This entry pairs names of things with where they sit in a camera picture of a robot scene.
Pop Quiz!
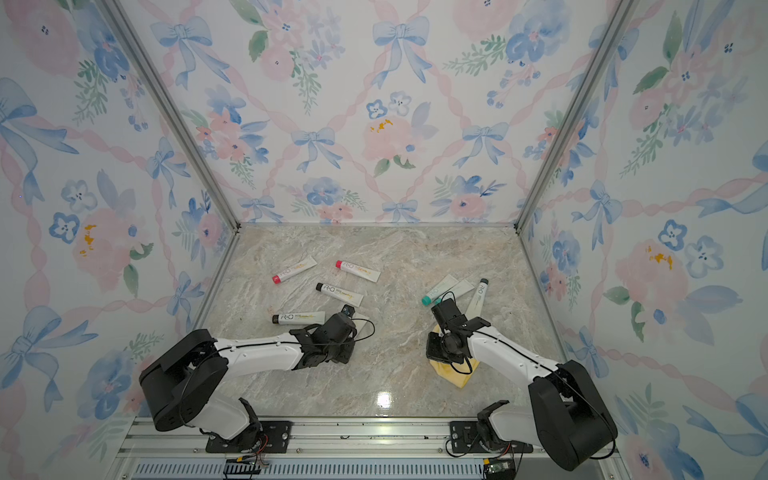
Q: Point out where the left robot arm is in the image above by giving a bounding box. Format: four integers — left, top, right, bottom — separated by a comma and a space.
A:
139, 305, 357, 452

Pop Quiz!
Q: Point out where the aluminium frame post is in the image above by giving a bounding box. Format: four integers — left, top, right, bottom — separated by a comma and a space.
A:
514, 0, 635, 236
96, 1, 240, 232

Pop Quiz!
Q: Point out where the yellow cleaning cloth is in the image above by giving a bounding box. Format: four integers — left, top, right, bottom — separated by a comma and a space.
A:
429, 359, 479, 389

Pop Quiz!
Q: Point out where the black cap toothpaste tube centre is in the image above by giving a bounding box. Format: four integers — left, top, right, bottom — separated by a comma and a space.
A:
315, 283, 364, 307

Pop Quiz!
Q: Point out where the pink cap toothpaste tube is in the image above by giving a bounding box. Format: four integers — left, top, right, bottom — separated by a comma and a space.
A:
335, 260, 381, 283
272, 256, 317, 285

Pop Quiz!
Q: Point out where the toothpaste tube near left arm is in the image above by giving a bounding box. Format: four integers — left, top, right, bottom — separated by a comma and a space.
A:
272, 311, 326, 326

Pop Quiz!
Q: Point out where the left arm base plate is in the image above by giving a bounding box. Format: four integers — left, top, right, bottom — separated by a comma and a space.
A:
205, 420, 293, 454

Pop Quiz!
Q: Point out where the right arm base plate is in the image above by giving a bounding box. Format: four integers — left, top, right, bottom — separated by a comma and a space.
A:
449, 420, 534, 456

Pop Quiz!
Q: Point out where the right aluminium frame post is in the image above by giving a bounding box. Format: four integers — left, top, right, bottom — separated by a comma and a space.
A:
514, 0, 635, 236

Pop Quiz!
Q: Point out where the pink cap toothpaste tube centre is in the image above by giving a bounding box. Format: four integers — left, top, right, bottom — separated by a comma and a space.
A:
335, 260, 381, 283

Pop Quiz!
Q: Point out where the teal cap toothpaste tube back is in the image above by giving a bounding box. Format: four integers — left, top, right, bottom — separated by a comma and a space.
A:
421, 274, 459, 306

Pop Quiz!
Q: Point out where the pink cap toothpaste tube left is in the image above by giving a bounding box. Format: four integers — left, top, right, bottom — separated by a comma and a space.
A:
272, 256, 317, 285

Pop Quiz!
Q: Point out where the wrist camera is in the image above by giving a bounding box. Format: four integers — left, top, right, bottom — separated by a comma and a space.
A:
431, 297, 466, 330
340, 304, 356, 319

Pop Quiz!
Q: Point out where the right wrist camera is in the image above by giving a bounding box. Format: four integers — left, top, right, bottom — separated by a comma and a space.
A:
431, 297, 466, 330

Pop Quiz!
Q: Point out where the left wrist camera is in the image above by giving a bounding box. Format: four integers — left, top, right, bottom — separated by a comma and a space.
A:
340, 304, 356, 319

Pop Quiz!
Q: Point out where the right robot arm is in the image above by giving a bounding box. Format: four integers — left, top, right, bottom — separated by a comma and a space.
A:
426, 314, 618, 471

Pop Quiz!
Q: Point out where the teal cap toothpaste tube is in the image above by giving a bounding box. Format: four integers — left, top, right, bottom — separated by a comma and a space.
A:
421, 274, 459, 306
440, 280, 475, 300

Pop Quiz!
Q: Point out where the left aluminium frame post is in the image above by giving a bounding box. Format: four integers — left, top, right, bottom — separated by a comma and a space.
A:
96, 1, 240, 232

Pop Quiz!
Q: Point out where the aluminium front rail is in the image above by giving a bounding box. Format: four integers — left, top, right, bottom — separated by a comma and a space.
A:
106, 417, 629, 479

